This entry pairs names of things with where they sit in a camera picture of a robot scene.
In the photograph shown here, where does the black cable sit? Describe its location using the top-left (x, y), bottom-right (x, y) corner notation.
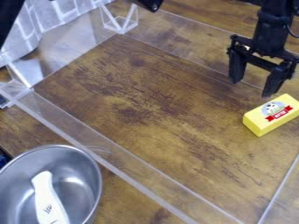
top-left (285, 23), bottom-right (299, 39)

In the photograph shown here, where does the clear acrylic enclosure wall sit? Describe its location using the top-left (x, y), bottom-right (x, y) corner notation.
top-left (0, 0), bottom-right (299, 224)

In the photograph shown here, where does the grey white brick-pattern cloth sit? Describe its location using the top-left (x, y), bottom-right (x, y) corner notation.
top-left (0, 0), bottom-right (115, 67)

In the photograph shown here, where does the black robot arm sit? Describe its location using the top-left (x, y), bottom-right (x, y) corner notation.
top-left (136, 0), bottom-right (299, 97)

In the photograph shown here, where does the yellow butter block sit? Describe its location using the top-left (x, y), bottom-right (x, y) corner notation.
top-left (243, 94), bottom-right (299, 137)

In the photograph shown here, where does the white plastic utensil handle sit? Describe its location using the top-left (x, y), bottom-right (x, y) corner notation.
top-left (32, 171), bottom-right (71, 224)

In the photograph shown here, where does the silver metal bowl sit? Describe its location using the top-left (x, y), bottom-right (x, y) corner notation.
top-left (0, 144), bottom-right (103, 224)

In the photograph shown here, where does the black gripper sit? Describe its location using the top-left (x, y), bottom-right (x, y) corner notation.
top-left (227, 11), bottom-right (296, 97)

